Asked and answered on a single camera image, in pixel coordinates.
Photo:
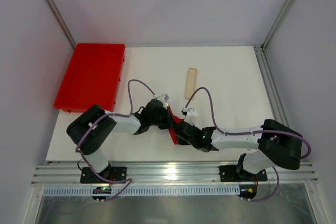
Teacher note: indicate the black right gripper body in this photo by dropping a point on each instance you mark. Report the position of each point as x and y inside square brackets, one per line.
[181, 132]

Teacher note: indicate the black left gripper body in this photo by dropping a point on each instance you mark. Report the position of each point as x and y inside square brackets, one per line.
[165, 116]

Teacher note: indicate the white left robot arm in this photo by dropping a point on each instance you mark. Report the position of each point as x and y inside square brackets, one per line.
[90, 130]

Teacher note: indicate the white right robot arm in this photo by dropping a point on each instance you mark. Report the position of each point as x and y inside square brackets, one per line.
[248, 140]

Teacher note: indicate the beige utensil holder tray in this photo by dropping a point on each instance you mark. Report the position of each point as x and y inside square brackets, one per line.
[190, 83]

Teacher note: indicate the red plastic tray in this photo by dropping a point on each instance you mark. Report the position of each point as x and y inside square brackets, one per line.
[92, 77]

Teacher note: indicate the right black controller board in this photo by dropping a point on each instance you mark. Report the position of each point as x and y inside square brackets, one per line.
[247, 192]

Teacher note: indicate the black controller board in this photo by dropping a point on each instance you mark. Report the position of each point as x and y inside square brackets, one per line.
[247, 192]
[100, 194]

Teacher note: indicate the left black controller board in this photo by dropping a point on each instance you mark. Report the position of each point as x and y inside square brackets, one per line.
[100, 194]

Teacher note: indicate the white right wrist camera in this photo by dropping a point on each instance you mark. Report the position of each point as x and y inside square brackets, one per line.
[190, 116]

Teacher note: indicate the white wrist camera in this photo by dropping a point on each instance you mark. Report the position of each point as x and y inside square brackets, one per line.
[190, 116]
[163, 99]

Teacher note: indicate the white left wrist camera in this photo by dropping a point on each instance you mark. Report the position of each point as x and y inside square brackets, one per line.
[163, 99]

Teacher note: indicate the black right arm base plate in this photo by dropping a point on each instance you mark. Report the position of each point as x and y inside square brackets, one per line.
[232, 173]

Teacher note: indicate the white slotted cable duct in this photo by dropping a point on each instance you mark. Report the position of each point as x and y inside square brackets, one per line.
[133, 190]

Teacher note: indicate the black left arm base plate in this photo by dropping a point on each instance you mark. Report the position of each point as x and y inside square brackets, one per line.
[114, 173]

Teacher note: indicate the aluminium right side rail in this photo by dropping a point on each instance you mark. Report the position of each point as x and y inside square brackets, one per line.
[275, 103]

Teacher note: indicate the aluminium rail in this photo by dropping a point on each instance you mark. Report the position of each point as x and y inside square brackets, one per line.
[162, 173]
[275, 103]

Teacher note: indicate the aluminium front rail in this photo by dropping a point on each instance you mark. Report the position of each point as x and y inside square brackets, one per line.
[162, 173]

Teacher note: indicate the left aluminium corner post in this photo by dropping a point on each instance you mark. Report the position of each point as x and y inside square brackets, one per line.
[61, 22]

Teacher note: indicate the aluminium corner post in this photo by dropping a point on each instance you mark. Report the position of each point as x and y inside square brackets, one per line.
[61, 22]
[280, 17]

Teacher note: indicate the right aluminium corner post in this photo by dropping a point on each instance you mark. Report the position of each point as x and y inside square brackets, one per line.
[280, 17]

